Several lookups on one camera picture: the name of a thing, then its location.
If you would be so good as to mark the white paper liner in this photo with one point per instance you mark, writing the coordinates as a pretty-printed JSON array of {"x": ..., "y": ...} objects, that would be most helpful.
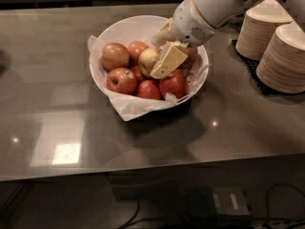
[{"x": 130, "y": 107}]

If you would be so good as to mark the paper plate stack front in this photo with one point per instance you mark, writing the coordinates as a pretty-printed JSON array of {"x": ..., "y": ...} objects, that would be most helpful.
[{"x": 282, "y": 66}]

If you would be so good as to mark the white bowl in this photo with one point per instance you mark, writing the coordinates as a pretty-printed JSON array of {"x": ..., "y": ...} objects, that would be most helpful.
[{"x": 141, "y": 28}]

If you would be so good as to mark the yellow-red apple back left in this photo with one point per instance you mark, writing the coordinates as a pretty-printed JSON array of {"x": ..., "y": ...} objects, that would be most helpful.
[{"x": 114, "y": 55}]

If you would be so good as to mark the red apple front middle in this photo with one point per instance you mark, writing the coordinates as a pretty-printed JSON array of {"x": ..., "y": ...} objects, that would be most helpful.
[{"x": 148, "y": 89}]

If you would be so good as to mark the red apple back middle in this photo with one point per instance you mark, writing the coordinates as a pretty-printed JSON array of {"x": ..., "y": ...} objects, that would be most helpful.
[{"x": 135, "y": 49}]

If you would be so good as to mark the black box under table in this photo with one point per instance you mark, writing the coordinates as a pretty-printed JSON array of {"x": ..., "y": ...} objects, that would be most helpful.
[{"x": 219, "y": 203}]

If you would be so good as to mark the brownish apple back right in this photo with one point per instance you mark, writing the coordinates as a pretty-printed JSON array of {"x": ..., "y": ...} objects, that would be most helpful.
[{"x": 192, "y": 55}]

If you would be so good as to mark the yellow-green apple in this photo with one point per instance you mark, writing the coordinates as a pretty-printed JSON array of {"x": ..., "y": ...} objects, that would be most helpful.
[{"x": 147, "y": 59}]

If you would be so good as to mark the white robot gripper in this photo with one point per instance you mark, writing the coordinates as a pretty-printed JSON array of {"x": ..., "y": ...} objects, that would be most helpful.
[{"x": 188, "y": 25}]

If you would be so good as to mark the small red apple centre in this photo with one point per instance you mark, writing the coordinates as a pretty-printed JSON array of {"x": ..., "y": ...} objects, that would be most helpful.
[{"x": 139, "y": 75}]

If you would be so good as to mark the black tray under plates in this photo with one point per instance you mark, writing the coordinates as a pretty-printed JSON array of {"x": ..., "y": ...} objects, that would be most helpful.
[{"x": 254, "y": 70}]

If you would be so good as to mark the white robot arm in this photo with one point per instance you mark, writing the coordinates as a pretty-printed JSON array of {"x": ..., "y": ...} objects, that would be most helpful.
[{"x": 218, "y": 12}]

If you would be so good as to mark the paper plate stack rear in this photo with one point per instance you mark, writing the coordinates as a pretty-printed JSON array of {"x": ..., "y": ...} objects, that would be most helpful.
[{"x": 259, "y": 25}]

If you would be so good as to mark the red apple front right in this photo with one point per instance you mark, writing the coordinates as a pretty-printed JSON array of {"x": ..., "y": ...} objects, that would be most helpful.
[{"x": 175, "y": 84}]

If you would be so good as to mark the red apple with sticker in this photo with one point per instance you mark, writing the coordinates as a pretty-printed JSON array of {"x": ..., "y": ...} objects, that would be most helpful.
[{"x": 122, "y": 81}]

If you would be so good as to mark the paper plate stack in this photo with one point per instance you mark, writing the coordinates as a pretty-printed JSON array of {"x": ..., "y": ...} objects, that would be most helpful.
[
  {"x": 259, "y": 25},
  {"x": 282, "y": 66}
]

